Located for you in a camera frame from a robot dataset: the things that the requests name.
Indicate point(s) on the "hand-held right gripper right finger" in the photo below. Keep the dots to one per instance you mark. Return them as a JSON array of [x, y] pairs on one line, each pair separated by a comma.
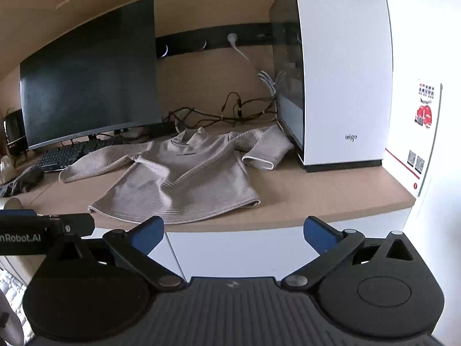
[[318, 238]]

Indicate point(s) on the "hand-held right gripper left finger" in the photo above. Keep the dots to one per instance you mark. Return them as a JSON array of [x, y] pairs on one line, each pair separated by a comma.
[[149, 236]]

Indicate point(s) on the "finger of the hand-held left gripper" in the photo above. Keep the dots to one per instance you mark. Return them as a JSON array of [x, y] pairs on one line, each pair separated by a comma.
[[81, 224]]

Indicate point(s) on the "striped long-sleeve shirt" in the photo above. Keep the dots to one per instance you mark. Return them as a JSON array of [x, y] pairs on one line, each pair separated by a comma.
[[187, 180]]

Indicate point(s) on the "dark grey cloth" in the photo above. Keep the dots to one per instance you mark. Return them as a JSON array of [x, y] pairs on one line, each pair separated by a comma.
[[27, 180]]

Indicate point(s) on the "white textured cushion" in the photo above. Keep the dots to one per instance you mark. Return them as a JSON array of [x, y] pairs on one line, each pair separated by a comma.
[[10, 288]]

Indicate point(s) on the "black keyboard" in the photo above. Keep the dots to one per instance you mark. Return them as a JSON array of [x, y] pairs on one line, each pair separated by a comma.
[[68, 155]]

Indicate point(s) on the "white desk cabinet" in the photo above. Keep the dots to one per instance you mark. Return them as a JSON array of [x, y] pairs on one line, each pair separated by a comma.
[[234, 252]]

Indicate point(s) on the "black speaker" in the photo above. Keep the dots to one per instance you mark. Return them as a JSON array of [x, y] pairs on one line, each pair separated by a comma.
[[14, 133]]

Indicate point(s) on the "black computer monitor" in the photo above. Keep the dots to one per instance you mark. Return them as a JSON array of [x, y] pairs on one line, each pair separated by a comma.
[[90, 75]]

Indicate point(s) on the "wall poster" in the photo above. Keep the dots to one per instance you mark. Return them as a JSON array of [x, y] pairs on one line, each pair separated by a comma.
[[426, 115]]

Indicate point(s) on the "black wall power strip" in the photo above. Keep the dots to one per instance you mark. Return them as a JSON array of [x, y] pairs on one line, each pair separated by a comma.
[[187, 41]]

